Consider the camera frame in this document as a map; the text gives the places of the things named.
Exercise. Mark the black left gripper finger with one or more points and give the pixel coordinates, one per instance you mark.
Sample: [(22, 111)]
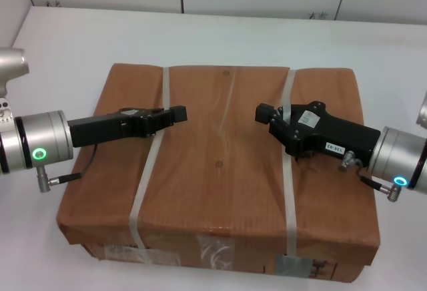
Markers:
[(177, 114)]

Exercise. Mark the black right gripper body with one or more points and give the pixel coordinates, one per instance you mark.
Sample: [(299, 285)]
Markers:
[(320, 134)]

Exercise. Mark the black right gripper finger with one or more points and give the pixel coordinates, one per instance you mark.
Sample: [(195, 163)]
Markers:
[(266, 113)]

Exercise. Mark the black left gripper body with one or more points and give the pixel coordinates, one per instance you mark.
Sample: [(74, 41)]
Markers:
[(106, 127)]

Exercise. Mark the brown cardboard box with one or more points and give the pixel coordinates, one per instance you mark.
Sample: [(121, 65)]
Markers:
[(220, 184)]

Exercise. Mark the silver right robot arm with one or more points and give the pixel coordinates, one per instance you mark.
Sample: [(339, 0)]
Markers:
[(400, 161)]

